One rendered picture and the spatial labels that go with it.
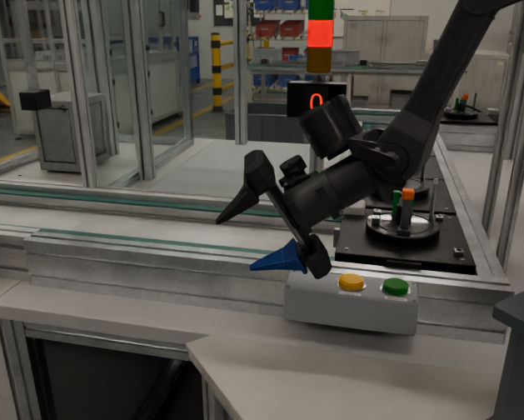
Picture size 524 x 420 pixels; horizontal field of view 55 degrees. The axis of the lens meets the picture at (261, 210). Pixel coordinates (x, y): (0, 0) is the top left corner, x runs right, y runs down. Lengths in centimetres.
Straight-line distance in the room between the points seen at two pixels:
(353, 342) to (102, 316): 45
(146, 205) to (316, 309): 57
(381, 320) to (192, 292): 35
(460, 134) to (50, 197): 155
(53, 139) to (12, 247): 78
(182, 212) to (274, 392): 57
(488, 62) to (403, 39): 127
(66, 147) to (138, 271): 93
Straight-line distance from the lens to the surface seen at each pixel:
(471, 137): 220
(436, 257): 94
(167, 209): 122
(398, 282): 84
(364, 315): 82
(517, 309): 64
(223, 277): 92
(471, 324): 92
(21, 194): 141
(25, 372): 116
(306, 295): 82
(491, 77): 839
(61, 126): 182
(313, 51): 105
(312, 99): 106
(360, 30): 825
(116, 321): 95
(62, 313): 101
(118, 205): 127
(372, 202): 118
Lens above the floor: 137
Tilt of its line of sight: 21 degrees down
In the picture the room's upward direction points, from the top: straight up
